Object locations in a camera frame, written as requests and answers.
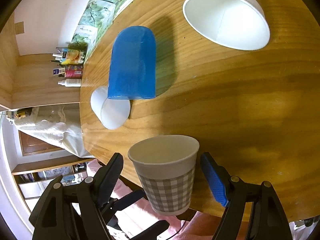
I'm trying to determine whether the grey checkered paper cup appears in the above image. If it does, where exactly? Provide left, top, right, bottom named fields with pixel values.
left=128, top=135, right=200, bottom=216

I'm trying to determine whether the plain white paper cup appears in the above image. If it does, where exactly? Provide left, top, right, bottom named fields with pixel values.
left=90, top=86, right=131, bottom=130

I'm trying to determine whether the blue plastic cup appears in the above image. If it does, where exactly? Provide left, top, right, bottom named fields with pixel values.
left=108, top=26, right=156, bottom=100

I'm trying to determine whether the brown banded paper cup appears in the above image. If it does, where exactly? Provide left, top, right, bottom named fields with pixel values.
left=183, top=0, right=270, bottom=50

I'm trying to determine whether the pink cloth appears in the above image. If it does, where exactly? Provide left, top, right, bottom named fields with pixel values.
left=86, top=158, right=251, bottom=240

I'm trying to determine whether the white drawer cabinet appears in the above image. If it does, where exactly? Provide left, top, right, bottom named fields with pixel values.
left=11, top=155, right=93, bottom=211

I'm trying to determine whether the white lace cloth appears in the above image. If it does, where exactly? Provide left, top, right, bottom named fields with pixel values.
left=13, top=103, right=93, bottom=158

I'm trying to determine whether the white spray bottle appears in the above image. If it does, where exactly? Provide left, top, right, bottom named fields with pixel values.
left=58, top=79, right=81, bottom=87

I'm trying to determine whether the wooden bookshelf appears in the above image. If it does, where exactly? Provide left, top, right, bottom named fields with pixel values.
left=1, top=14, right=80, bottom=111

